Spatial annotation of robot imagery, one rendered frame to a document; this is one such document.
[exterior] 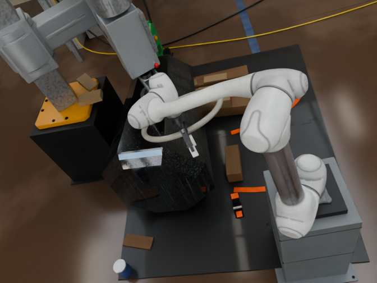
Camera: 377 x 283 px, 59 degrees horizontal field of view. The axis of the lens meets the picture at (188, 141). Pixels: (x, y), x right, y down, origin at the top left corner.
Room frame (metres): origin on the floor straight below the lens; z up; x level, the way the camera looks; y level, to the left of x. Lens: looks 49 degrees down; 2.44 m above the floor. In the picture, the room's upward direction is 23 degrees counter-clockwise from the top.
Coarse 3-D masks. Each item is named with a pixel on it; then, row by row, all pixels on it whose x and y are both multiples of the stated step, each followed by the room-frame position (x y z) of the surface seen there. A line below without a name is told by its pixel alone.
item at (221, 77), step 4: (204, 76) 2.81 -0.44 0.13; (208, 76) 2.78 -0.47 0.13; (212, 76) 2.76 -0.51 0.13; (216, 76) 2.73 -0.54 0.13; (220, 76) 2.70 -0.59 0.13; (224, 76) 2.68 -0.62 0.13; (204, 80) 2.75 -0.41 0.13; (208, 80) 2.72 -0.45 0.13; (212, 80) 2.70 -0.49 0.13; (216, 80) 2.67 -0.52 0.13; (220, 80) 2.66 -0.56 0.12
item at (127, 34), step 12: (132, 12) 1.89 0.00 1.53; (108, 24) 1.86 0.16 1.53; (120, 24) 1.87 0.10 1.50; (132, 24) 1.88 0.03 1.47; (108, 36) 1.96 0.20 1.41; (120, 36) 1.87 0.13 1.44; (132, 36) 1.88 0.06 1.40; (144, 36) 1.89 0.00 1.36; (120, 48) 1.86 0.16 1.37; (132, 48) 1.87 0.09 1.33; (144, 48) 1.88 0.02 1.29; (120, 60) 2.01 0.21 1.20; (132, 60) 1.87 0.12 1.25; (144, 60) 1.88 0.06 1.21; (156, 60) 1.89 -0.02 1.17; (132, 72) 1.86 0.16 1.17; (144, 72) 1.87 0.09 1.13
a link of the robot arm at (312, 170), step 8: (296, 160) 0.81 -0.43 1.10; (304, 160) 0.79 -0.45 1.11; (312, 160) 0.77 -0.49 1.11; (320, 160) 0.76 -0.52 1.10; (304, 168) 0.75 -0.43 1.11; (312, 168) 0.73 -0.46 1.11; (320, 168) 0.72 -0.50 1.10; (304, 176) 0.72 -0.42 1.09; (312, 176) 0.71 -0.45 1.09; (320, 176) 0.70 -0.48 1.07; (304, 184) 0.70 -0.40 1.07; (312, 184) 0.69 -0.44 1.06; (320, 184) 0.68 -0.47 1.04; (320, 192) 0.66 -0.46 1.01
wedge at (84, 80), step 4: (80, 76) 2.63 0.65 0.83; (84, 76) 2.61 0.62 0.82; (88, 76) 2.60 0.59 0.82; (80, 80) 2.58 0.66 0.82; (84, 80) 2.57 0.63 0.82; (88, 80) 2.55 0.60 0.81; (92, 80) 2.54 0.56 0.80; (80, 84) 2.58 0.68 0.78; (84, 84) 2.52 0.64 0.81; (88, 84) 2.51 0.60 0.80; (92, 84) 2.49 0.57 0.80; (96, 84) 2.47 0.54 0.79; (88, 88) 2.46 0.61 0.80; (92, 88) 2.45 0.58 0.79
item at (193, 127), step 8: (184, 96) 1.53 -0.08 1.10; (216, 104) 1.21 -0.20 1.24; (216, 112) 1.16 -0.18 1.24; (200, 120) 1.13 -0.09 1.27; (208, 120) 1.12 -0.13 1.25; (144, 128) 1.35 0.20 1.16; (192, 128) 1.10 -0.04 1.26; (144, 136) 1.25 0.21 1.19; (152, 136) 1.20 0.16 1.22; (160, 136) 1.16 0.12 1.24; (168, 136) 1.13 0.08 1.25; (176, 136) 1.11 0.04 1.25
